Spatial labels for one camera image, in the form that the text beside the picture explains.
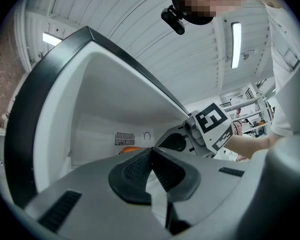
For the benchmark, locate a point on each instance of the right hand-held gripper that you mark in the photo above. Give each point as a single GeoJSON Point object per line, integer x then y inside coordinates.
{"type": "Point", "coordinates": [210, 120]}

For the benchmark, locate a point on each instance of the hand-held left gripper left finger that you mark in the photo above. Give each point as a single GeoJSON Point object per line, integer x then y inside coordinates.
{"type": "Point", "coordinates": [102, 196]}

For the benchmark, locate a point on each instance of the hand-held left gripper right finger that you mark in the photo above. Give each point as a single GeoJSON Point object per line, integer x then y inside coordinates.
{"type": "Point", "coordinates": [202, 184]}

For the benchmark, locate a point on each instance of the orange object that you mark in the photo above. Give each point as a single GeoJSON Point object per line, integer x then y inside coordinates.
{"type": "Point", "coordinates": [130, 150]}

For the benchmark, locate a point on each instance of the white refrigerator compartment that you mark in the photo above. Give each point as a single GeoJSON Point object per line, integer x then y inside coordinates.
{"type": "Point", "coordinates": [27, 109]}

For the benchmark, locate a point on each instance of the person's right forearm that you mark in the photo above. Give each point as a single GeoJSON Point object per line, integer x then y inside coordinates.
{"type": "Point", "coordinates": [250, 146]}

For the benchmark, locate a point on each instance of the white shelving unit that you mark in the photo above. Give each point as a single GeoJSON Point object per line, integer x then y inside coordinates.
{"type": "Point", "coordinates": [242, 104]}

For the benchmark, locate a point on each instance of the ceiling light panel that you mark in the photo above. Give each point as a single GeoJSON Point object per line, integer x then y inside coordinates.
{"type": "Point", "coordinates": [236, 45]}
{"type": "Point", "coordinates": [52, 39]}

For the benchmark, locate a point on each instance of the person's white printed shirt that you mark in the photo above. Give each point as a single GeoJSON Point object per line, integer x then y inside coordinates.
{"type": "Point", "coordinates": [287, 59]}

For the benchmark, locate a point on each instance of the black head-mounted camera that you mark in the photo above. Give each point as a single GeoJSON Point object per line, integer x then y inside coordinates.
{"type": "Point", "coordinates": [173, 21]}

